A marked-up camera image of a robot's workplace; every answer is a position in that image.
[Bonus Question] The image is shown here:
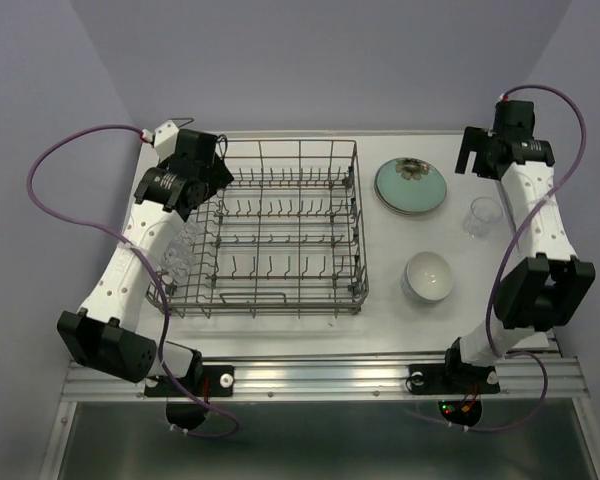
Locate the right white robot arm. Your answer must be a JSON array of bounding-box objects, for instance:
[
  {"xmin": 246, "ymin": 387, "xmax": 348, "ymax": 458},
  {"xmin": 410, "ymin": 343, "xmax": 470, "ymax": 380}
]
[{"xmin": 440, "ymin": 99, "xmax": 596, "ymax": 393}]

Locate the clear glass cup front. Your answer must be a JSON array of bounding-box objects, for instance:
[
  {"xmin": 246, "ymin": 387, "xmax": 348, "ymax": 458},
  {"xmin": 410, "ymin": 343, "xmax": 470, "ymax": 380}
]
[{"xmin": 160, "ymin": 241, "xmax": 195, "ymax": 280}]

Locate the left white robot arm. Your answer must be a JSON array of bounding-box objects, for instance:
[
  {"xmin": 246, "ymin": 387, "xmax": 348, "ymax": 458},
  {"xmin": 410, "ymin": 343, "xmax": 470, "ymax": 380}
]
[{"xmin": 57, "ymin": 121, "xmax": 233, "ymax": 383}]

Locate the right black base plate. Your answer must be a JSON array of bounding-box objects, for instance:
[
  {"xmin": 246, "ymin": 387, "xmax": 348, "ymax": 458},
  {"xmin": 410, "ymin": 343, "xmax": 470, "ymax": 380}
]
[{"xmin": 406, "ymin": 363, "xmax": 500, "ymax": 396}]

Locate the grey wire dish rack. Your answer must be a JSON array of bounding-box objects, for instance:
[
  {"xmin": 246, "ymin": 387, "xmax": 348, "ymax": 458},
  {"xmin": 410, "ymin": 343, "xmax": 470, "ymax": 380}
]
[{"xmin": 147, "ymin": 136, "xmax": 369, "ymax": 317}]

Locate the white ribbed bowl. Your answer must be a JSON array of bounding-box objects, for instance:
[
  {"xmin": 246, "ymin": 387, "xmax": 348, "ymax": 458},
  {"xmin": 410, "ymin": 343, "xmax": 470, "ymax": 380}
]
[{"xmin": 401, "ymin": 251, "xmax": 454, "ymax": 304}]

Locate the aluminium mounting rail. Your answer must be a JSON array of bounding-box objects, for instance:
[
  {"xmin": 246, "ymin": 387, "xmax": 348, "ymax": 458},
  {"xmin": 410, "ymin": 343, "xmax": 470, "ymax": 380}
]
[{"xmin": 60, "ymin": 354, "xmax": 589, "ymax": 404}]

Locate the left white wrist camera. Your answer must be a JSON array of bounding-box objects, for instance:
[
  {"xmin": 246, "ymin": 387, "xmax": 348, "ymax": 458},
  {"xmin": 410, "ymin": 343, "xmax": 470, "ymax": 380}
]
[{"xmin": 140, "ymin": 119, "xmax": 180, "ymax": 161}]

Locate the clear glass cup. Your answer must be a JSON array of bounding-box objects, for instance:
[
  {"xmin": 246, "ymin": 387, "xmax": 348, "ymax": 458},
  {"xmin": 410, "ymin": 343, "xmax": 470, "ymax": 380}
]
[
  {"xmin": 463, "ymin": 197, "xmax": 503, "ymax": 238},
  {"xmin": 160, "ymin": 241, "xmax": 195, "ymax": 280},
  {"xmin": 180, "ymin": 220, "xmax": 205, "ymax": 246}
]

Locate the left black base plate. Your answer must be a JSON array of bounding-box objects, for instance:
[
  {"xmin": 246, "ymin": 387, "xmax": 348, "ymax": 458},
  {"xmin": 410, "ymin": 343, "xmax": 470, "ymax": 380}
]
[{"xmin": 144, "ymin": 364, "xmax": 235, "ymax": 400}]

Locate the clear glass cup back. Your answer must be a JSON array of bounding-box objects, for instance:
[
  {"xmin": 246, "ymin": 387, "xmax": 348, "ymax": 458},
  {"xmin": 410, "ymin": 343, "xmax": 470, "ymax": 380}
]
[{"xmin": 463, "ymin": 197, "xmax": 503, "ymax": 238}]

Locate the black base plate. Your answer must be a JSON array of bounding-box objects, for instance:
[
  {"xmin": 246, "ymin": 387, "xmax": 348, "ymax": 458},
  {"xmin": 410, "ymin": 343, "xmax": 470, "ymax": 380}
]
[
  {"xmin": 406, "ymin": 363, "xmax": 500, "ymax": 396},
  {"xmin": 144, "ymin": 364, "xmax": 235, "ymax": 400}
]

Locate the light green flower plate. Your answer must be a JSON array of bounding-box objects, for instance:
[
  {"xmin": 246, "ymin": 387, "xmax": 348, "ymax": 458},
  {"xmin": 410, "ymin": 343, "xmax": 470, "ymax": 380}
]
[{"xmin": 374, "ymin": 157, "xmax": 448, "ymax": 215}]

